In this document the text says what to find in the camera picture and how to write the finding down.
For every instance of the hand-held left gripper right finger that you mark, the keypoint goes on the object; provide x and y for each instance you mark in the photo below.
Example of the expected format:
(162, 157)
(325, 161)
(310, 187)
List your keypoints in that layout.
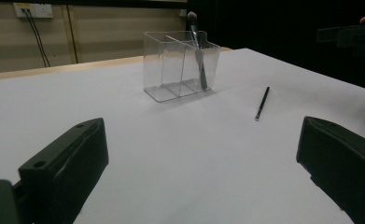
(345, 168)

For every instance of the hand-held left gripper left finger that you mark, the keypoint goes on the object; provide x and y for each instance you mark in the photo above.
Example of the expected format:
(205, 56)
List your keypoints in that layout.
(65, 168)

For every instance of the wide black makeup brush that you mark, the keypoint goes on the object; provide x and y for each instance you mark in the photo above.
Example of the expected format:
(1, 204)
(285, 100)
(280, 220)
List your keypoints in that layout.
(200, 62)

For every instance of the clear acrylic organizer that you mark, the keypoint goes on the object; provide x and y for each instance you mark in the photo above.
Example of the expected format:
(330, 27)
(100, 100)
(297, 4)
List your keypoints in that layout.
(171, 71)

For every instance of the thin black makeup brush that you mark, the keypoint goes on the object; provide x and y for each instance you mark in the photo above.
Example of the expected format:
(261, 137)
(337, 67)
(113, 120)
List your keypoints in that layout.
(262, 104)

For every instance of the white table sheet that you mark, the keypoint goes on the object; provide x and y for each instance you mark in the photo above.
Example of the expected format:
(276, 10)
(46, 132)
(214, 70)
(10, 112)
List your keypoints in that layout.
(171, 140)

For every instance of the white wall outlet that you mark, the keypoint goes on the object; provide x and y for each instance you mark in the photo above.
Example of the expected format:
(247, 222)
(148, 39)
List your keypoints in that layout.
(41, 10)

